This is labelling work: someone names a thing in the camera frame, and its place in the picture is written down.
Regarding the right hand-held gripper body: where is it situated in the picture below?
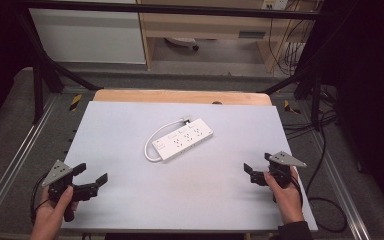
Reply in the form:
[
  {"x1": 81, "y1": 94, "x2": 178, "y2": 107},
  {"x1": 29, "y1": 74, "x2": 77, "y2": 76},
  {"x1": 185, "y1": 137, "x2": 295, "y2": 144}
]
[{"x1": 267, "y1": 150, "x2": 308, "y2": 203}]

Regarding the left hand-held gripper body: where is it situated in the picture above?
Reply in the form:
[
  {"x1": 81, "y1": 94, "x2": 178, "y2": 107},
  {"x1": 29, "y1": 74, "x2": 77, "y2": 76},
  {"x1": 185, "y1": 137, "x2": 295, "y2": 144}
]
[{"x1": 41, "y1": 159, "x2": 81, "y2": 223}]

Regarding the person's right hand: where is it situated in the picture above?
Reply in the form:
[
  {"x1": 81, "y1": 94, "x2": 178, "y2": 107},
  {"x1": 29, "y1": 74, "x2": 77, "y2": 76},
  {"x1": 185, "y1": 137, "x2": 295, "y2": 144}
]
[{"x1": 263, "y1": 165, "x2": 305, "y2": 226}]

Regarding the person's left hand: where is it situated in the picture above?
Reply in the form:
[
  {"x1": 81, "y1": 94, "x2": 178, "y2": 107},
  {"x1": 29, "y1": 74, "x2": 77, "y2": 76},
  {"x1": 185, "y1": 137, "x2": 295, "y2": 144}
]
[{"x1": 29, "y1": 185, "x2": 80, "y2": 240}]

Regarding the yellow black tape marker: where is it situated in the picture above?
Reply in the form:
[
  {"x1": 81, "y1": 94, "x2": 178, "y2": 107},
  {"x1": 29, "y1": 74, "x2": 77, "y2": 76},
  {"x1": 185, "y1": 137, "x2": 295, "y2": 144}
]
[
  {"x1": 68, "y1": 93, "x2": 83, "y2": 113},
  {"x1": 283, "y1": 99, "x2": 302, "y2": 116}
]

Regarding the white table cover board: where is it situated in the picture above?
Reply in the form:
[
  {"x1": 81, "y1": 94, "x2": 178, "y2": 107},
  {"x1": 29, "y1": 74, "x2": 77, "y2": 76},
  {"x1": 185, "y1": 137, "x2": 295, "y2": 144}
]
[{"x1": 61, "y1": 100, "x2": 319, "y2": 233}]

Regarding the white power strip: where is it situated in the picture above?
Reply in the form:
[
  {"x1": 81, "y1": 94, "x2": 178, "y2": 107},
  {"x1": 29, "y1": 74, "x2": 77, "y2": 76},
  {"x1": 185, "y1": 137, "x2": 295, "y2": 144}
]
[{"x1": 151, "y1": 117, "x2": 215, "y2": 163}]

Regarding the wooden table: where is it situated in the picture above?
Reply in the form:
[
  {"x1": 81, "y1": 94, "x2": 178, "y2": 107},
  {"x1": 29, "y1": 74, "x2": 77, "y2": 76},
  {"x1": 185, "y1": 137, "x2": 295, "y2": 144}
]
[{"x1": 92, "y1": 88, "x2": 274, "y2": 107}]

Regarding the white cabinet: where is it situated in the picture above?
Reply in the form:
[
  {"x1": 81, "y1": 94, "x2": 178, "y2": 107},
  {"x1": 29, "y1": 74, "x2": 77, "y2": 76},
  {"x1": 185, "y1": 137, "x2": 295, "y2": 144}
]
[{"x1": 28, "y1": 7, "x2": 147, "y2": 65}]

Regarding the office chair base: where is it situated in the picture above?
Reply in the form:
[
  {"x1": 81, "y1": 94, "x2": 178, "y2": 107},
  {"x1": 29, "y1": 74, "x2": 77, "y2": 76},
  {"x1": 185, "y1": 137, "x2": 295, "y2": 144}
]
[{"x1": 164, "y1": 36, "x2": 201, "y2": 52}]

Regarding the light wooden desk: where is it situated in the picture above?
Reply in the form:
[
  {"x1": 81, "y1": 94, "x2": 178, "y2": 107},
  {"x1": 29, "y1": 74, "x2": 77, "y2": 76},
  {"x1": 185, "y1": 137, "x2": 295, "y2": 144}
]
[{"x1": 135, "y1": 0, "x2": 316, "y2": 74}]

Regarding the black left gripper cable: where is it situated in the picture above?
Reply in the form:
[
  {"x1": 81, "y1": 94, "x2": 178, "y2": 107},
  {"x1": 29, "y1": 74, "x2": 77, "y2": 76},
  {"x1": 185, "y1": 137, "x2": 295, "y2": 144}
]
[{"x1": 29, "y1": 172, "x2": 51, "y2": 225}]

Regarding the black floor cable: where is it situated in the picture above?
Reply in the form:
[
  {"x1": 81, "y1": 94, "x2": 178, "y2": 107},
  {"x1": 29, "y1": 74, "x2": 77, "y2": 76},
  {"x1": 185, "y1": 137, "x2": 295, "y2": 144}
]
[{"x1": 280, "y1": 84, "x2": 349, "y2": 234}]

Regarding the aluminium rail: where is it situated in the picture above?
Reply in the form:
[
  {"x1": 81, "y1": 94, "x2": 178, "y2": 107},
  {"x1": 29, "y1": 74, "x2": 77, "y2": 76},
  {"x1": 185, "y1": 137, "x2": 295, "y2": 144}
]
[
  {"x1": 308, "y1": 129, "x2": 372, "y2": 240},
  {"x1": 0, "y1": 95, "x2": 60, "y2": 229}
]

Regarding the white power strip cable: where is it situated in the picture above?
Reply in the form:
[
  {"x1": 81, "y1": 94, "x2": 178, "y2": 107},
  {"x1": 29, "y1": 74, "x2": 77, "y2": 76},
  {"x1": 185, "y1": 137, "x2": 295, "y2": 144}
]
[{"x1": 143, "y1": 116, "x2": 193, "y2": 164}]

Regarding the hanging black cables bundle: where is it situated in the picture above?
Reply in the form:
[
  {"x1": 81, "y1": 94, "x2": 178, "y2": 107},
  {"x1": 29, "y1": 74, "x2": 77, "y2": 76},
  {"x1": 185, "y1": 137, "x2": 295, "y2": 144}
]
[{"x1": 267, "y1": 0, "x2": 324, "y2": 77}]

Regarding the white wall socket strip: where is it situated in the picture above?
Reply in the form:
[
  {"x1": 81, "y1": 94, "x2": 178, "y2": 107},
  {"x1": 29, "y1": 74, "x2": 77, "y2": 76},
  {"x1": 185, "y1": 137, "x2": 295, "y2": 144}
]
[{"x1": 260, "y1": 0, "x2": 290, "y2": 11}]

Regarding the black metal frame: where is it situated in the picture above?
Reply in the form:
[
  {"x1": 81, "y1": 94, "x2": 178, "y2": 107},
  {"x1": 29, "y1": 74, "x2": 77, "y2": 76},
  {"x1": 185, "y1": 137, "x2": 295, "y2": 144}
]
[{"x1": 12, "y1": 0, "x2": 328, "y2": 125}]

